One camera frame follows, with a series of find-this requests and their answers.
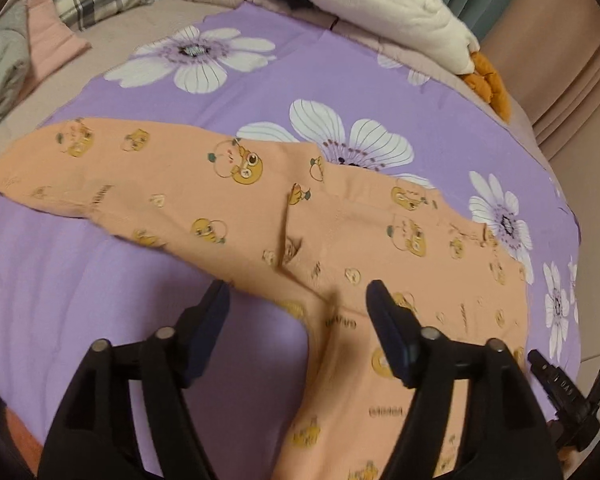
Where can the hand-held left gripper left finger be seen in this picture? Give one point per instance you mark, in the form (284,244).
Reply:
(207,332)

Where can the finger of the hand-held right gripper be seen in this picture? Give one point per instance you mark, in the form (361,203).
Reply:
(555,382)

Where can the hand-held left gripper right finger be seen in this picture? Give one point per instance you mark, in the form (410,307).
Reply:
(397,342)

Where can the orange duck print pants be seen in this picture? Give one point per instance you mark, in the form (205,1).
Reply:
(330,220)

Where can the purple floral bed sheet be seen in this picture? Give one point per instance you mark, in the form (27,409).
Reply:
(130,270)

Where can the pink cloth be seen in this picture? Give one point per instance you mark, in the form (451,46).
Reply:
(55,37)

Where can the beige curtain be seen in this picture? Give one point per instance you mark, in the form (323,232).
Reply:
(570,50)

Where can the grey cloth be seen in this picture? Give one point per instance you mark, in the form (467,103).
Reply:
(2,70)

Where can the white plush duck toy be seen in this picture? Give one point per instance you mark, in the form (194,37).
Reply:
(380,5)

